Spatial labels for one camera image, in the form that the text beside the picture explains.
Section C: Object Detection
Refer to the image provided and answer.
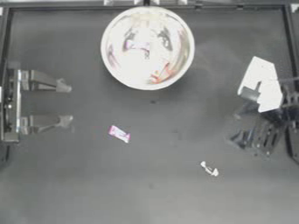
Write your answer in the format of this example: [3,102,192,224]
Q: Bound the red candy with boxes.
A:
[148,60,174,86]

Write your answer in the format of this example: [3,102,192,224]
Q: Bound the pink candy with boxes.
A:
[122,39,152,53]
[106,124,131,144]

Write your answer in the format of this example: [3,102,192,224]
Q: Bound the steel bowl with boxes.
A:
[98,5,196,91]

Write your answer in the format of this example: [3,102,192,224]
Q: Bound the white candy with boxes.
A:
[141,48,153,60]
[200,160,220,178]

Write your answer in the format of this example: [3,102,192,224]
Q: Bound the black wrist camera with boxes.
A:
[237,82,262,102]

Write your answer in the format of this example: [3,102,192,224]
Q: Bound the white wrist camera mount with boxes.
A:
[237,56,285,113]

